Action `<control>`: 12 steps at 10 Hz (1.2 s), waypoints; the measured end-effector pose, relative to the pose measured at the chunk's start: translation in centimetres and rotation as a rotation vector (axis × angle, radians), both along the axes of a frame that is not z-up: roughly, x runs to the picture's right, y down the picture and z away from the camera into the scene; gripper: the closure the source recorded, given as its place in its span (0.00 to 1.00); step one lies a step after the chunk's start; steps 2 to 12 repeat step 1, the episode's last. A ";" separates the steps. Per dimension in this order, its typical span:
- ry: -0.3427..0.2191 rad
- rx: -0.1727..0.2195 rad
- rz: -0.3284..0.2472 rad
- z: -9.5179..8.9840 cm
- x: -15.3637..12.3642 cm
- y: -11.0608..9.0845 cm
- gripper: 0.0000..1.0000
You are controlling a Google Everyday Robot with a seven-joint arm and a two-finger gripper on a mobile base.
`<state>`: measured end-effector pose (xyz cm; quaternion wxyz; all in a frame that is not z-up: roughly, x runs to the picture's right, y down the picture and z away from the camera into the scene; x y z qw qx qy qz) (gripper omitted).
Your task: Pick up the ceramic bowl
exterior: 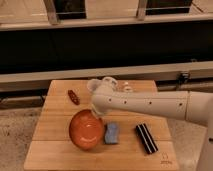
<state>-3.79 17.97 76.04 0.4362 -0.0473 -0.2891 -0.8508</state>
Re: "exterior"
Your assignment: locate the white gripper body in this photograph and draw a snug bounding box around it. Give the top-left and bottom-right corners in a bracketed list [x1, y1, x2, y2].
[87, 77, 118, 93]

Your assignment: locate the metal rail frame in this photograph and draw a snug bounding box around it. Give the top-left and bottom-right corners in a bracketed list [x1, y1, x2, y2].
[0, 61, 213, 92]

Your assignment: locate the orange ceramic bowl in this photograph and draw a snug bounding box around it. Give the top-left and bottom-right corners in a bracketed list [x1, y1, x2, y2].
[69, 109, 105, 150]

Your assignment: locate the blue sponge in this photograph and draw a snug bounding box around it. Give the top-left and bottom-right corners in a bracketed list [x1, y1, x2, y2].
[104, 122, 119, 144]

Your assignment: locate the black white striped box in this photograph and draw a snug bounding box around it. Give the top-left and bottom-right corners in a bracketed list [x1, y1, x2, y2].
[135, 123, 158, 154]

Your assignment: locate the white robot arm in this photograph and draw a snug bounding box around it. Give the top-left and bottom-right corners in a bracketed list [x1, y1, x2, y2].
[87, 77, 213, 171]

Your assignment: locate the wooden table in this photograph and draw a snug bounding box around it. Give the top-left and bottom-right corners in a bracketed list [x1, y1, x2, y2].
[24, 80, 179, 171]

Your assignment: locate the red brown sausage toy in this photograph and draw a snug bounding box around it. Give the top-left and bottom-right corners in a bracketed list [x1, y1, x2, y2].
[68, 90, 80, 105]

